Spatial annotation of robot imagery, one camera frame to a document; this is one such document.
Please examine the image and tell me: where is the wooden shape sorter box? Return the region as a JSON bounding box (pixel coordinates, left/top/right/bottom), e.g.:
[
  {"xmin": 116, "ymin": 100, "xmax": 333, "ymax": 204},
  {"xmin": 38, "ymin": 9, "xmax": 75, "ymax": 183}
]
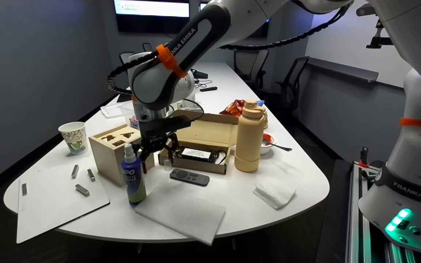
[{"xmin": 89, "ymin": 125, "xmax": 140, "ymax": 188}]

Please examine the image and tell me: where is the folded white cloth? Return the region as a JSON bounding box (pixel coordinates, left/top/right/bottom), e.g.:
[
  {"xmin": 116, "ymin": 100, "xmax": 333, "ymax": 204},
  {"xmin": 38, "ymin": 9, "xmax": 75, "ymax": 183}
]
[{"xmin": 254, "ymin": 177, "xmax": 295, "ymax": 211}]

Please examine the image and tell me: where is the black office chair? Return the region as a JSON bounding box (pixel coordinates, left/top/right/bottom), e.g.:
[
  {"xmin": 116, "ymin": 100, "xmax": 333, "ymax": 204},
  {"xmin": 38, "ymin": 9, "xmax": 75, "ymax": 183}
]
[{"xmin": 279, "ymin": 58, "xmax": 309, "ymax": 112}]

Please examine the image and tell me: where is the open cardboard box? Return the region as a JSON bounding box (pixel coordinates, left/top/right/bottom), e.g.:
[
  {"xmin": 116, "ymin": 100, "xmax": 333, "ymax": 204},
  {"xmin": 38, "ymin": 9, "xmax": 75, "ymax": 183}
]
[{"xmin": 158, "ymin": 114, "xmax": 238, "ymax": 176}]

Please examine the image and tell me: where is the white bowl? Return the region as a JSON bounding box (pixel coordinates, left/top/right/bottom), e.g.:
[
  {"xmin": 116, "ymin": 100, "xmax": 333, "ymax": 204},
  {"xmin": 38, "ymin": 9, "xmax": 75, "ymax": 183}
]
[{"xmin": 260, "ymin": 133, "xmax": 273, "ymax": 155}]

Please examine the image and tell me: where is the metal spoon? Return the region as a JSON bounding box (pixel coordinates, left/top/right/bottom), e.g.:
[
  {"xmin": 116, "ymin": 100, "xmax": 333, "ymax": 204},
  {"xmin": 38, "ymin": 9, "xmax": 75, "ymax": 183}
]
[{"xmin": 266, "ymin": 144, "xmax": 292, "ymax": 152}]

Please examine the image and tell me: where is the paper cup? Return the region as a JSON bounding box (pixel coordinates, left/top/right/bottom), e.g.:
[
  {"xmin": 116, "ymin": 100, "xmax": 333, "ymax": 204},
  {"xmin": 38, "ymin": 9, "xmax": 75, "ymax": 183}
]
[{"xmin": 59, "ymin": 122, "xmax": 86, "ymax": 154}]

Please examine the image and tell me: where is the wall monitor screen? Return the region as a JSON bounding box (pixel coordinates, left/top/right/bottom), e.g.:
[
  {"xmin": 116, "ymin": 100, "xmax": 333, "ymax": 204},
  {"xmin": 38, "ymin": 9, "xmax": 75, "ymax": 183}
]
[{"xmin": 113, "ymin": 0, "xmax": 206, "ymax": 34}]

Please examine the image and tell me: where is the black remote control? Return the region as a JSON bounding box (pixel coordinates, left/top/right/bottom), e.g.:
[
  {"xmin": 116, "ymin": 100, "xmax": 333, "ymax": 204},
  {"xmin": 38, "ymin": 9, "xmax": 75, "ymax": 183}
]
[{"xmin": 170, "ymin": 170, "xmax": 211, "ymax": 188}]

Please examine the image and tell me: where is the tan water bottle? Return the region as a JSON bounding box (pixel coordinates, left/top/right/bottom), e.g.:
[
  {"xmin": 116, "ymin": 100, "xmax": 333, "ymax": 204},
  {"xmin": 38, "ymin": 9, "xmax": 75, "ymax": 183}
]
[{"xmin": 234, "ymin": 101, "xmax": 268, "ymax": 173}]

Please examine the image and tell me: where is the white board with magnets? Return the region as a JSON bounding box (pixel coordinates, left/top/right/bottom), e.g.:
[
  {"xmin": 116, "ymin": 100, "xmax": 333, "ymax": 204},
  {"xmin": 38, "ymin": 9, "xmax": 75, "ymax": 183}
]
[{"xmin": 16, "ymin": 164, "xmax": 110, "ymax": 245}]

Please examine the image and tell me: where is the small spray bottle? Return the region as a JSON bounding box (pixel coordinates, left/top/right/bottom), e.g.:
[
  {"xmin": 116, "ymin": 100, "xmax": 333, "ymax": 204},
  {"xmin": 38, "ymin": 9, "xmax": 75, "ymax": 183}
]
[{"xmin": 121, "ymin": 144, "xmax": 146, "ymax": 207}]

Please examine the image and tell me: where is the white paper sheet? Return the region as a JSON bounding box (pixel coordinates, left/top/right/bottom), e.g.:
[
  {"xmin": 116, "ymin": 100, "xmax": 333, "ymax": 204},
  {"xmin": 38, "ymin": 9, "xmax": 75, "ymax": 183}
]
[{"xmin": 135, "ymin": 186, "xmax": 227, "ymax": 246}]

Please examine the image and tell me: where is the orange chip bag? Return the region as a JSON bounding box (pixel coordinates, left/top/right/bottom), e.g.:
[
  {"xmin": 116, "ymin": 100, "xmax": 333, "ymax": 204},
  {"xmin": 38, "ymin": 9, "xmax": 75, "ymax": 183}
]
[{"xmin": 222, "ymin": 100, "xmax": 244, "ymax": 117}]

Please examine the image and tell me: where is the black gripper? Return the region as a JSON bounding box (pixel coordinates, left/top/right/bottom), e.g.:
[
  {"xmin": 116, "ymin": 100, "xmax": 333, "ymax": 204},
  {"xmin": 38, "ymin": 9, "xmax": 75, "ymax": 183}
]
[{"xmin": 138, "ymin": 110, "xmax": 205, "ymax": 174}]

